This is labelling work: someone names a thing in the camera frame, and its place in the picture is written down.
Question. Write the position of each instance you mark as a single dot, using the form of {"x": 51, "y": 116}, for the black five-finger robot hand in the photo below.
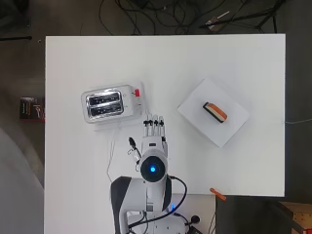
{"x": 155, "y": 138}

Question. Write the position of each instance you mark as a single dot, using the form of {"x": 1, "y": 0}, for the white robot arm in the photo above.
{"x": 133, "y": 195}

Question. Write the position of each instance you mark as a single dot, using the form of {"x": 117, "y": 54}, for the white flat box stand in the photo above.
{"x": 198, "y": 117}

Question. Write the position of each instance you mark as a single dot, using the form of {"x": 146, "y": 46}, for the steel toaster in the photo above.
{"x": 105, "y": 104}

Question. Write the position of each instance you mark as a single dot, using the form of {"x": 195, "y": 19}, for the orange clamp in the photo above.
{"x": 217, "y": 193}

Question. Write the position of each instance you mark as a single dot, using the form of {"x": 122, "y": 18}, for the dark red box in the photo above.
{"x": 31, "y": 109}

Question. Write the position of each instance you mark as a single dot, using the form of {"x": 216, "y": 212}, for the white sheet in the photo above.
{"x": 16, "y": 195}

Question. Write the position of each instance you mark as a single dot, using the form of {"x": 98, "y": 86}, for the black tripod stand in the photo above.
{"x": 247, "y": 16}

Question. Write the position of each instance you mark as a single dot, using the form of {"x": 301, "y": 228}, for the wooden crate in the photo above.
{"x": 297, "y": 217}

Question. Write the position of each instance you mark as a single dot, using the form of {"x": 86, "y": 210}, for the black rod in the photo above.
{"x": 16, "y": 38}

